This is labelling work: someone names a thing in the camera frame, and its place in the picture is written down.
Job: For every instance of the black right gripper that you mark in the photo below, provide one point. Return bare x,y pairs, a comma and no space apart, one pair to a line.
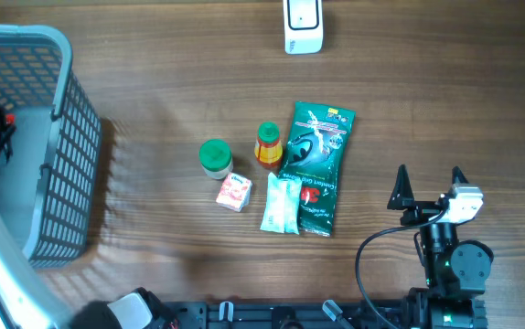
402,197

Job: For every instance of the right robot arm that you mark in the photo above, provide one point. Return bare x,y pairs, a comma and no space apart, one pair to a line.
455,271

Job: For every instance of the white barcode scanner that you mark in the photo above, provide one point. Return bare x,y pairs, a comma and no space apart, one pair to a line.
303,26

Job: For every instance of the small red white carton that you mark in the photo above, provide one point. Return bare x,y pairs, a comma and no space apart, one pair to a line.
235,192

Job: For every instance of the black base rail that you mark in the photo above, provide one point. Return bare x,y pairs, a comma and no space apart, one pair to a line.
237,315

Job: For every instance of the green lid glass jar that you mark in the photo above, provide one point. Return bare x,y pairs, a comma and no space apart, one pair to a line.
216,158

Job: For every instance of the grey plastic mesh basket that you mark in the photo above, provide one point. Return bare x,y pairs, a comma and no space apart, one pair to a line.
47,183

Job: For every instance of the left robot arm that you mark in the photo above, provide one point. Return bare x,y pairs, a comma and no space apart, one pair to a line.
27,303

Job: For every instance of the orange sauce bottle green cap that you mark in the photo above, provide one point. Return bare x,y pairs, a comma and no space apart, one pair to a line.
268,148

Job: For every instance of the green 3M gloves packet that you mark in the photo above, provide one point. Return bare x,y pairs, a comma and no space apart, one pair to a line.
314,153

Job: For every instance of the pale green tissue packet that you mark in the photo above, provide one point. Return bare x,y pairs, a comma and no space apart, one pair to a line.
282,205

